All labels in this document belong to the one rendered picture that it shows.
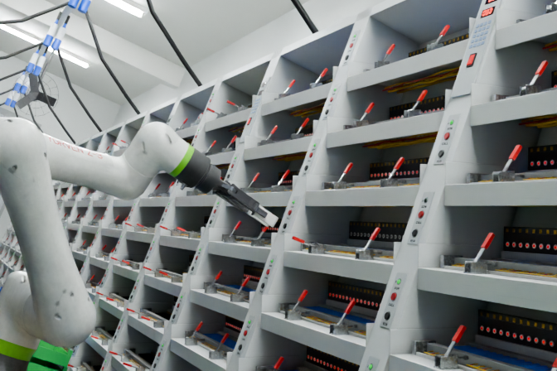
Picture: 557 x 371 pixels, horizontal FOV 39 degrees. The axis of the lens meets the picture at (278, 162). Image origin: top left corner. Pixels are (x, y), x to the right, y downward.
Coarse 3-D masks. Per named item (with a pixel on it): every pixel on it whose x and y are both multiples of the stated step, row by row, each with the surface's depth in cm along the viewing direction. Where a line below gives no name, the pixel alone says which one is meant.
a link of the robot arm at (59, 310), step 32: (0, 128) 157; (32, 128) 159; (0, 160) 156; (32, 160) 158; (0, 192) 161; (32, 192) 160; (32, 224) 162; (32, 256) 165; (64, 256) 168; (32, 288) 168; (64, 288) 168; (32, 320) 173; (64, 320) 169
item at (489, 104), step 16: (544, 64) 161; (480, 96) 174; (496, 96) 173; (512, 96) 172; (528, 96) 156; (544, 96) 152; (480, 112) 170; (496, 112) 165; (512, 112) 160; (528, 112) 156; (544, 112) 152
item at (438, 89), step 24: (408, 96) 245; (432, 96) 232; (312, 120) 307; (432, 144) 220; (552, 144) 175; (288, 168) 308; (384, 216) 228; (408, 216) 216; (528, 216) 172; (552, 216) 166; (264, 264) 290; (384, 288) 212; (504, 312) 166; (528, 312) 160; (552, 312) 154
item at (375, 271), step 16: (288, 240) 230; (304, 240) 232; (320, 240) 234; (336, 240) 236; (352, 240) 231; (368, 240) 223; (288, 256) 226; (304, 256) 216; (320, 256) 207; (336, 256) 205; (336, 272) 199; (352, 272) 191; (368, 272) 184; (384, 272) 178
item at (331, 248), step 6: (330, 246) 218; (336, 246) 215; (342, 246) 213; (330, 252) 218; (336, 252) 211; (342, 252) 209; (348, 252) 207; (354, 252) 206; (384, 252) 193; (390, 252) 190; (390, 258) 190
